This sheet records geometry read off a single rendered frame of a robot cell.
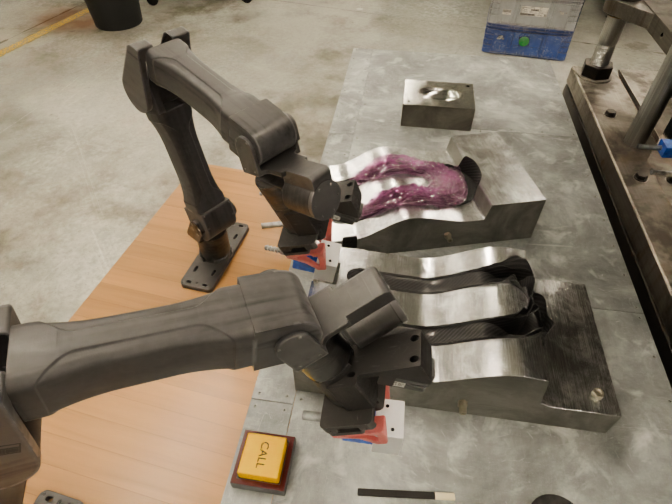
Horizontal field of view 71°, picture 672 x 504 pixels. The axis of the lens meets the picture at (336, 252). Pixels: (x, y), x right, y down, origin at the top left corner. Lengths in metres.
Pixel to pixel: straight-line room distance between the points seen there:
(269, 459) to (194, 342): 0.38
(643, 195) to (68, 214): 2.36
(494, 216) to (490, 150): 0.20
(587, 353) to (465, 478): 0.29
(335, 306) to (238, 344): 0.11
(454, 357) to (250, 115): 0.46
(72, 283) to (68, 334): 1.87
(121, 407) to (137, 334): 0.49
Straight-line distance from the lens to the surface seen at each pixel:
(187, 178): 0.89
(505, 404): 0.81
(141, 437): 0.86
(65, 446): 0.90
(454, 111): 1.41
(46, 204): 2.78
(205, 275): 1.00
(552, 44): 4.04
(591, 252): 1.16
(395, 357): 0.50
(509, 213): 1.05
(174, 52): 0.77
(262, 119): 0.66
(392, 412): 0.64
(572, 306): 0.95
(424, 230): 1.00
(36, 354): 0.42
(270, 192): 0.68
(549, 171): 1.36
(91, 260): 2.36
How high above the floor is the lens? 1.54
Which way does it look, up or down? 46 degrees down
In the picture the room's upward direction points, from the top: straight up
